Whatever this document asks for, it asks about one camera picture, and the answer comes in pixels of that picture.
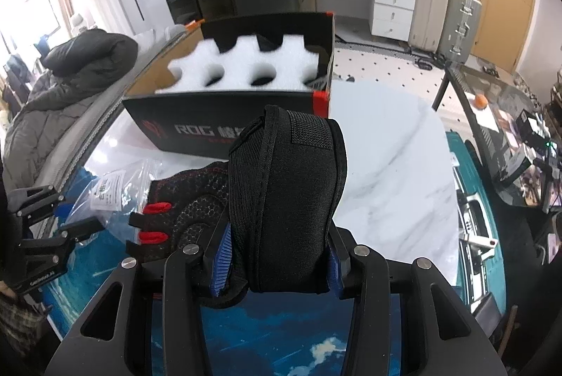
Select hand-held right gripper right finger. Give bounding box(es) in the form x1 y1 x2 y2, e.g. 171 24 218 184
327 224 501 376

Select black fingerless glove red loops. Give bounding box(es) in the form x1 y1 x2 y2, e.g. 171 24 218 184
193 105 349 309
126 161 233 258

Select black cardboard box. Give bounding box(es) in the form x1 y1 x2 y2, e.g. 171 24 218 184
120 12 336 159

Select silver suitcase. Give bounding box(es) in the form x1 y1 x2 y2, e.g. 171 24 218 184
437 0 482 63

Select glass table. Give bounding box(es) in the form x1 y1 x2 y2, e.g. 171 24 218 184
432 55 562 207

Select clear plastic zip bag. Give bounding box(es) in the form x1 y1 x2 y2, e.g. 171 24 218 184
70 166 152 245

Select teal case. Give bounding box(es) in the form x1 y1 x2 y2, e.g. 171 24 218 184
443 130 501 315

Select white foam piece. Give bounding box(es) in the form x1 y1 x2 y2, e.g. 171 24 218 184
153 34 321 93

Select beige suitcase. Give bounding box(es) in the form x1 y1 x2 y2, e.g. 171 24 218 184
408 0 451 54

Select black down jacket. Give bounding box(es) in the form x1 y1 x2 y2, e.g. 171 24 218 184
41 29 139 87

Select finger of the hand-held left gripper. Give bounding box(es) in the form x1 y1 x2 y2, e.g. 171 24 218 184
6 184 71 224
20 217 106 254

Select small black screen device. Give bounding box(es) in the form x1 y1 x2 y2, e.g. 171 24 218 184
516 110 549 144

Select blue printed mat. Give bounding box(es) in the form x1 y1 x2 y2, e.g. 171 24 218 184
44 165 466 376

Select dark puffer jacket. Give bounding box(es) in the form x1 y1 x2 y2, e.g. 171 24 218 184
0 25 203 201

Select person's left forearm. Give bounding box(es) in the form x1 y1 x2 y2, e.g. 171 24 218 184
0 282 55 359

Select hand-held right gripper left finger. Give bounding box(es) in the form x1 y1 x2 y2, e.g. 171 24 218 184
53 227 233 376

